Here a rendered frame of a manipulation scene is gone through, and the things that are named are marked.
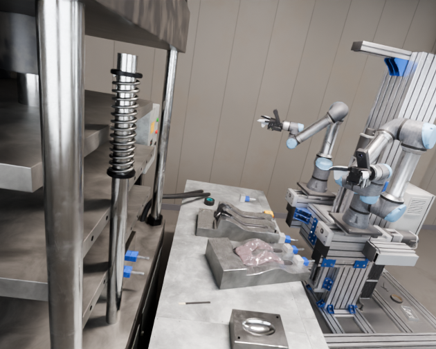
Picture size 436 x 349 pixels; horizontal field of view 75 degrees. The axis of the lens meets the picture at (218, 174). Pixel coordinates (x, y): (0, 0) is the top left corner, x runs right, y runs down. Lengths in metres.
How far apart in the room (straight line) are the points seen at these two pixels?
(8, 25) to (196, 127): 2.53
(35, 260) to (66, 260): 0.20
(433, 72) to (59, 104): 1.90
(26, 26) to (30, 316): 0.81
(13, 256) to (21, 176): 0.25
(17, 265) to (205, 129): 2.83
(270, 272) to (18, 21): 1.37
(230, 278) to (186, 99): 2.31
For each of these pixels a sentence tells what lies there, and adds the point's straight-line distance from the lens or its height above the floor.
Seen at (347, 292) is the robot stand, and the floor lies 0.39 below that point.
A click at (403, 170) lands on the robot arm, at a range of 1.73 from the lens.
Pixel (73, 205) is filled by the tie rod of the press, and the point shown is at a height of 1.51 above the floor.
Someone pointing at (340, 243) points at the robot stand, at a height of 0.93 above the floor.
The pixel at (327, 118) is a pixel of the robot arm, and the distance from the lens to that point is 2.16.
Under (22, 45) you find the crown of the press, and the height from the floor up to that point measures 1.72.
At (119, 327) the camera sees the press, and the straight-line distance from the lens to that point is 1.28.
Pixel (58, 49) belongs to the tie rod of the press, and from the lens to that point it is 0.47.
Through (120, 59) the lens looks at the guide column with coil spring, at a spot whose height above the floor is 1.73.
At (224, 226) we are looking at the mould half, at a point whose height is 0.89.
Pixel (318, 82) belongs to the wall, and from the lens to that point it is 3.70.
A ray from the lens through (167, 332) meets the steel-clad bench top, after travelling 1.25.
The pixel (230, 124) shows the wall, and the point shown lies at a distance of 3.42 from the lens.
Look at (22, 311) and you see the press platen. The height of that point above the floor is 1.04.
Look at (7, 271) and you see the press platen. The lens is 0.77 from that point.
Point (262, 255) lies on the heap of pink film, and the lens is 1.54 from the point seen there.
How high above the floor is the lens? 1.75
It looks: 20 degrees down
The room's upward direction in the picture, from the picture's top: 10 degrees clockwise
